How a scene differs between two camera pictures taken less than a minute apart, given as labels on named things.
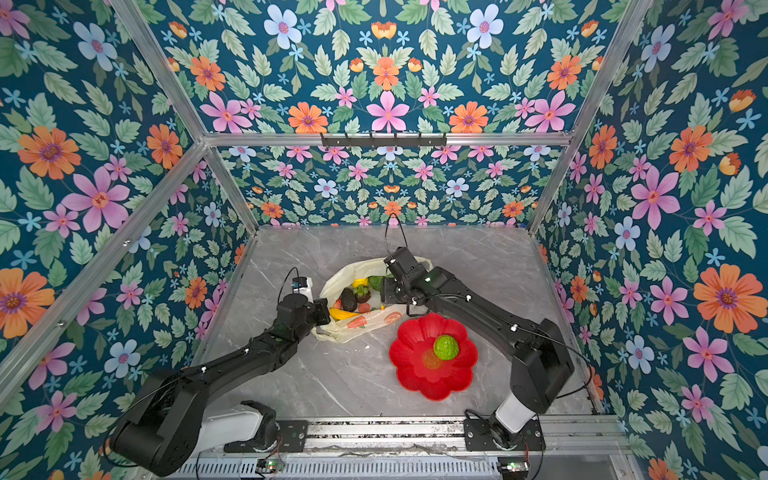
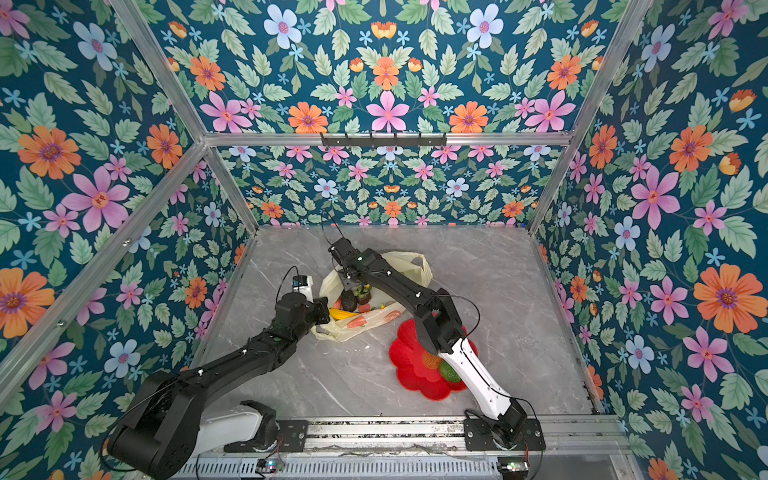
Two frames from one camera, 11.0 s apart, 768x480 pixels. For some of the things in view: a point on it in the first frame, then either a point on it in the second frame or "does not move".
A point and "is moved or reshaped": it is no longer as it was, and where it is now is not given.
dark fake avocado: [349, 300] does not move
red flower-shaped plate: [418, 367] does not move
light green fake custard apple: [446, 347] is moved or reshaped
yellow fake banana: [341, 315] does not move
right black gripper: [387, 293] to [343, 275]
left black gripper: [319, 306] does not move
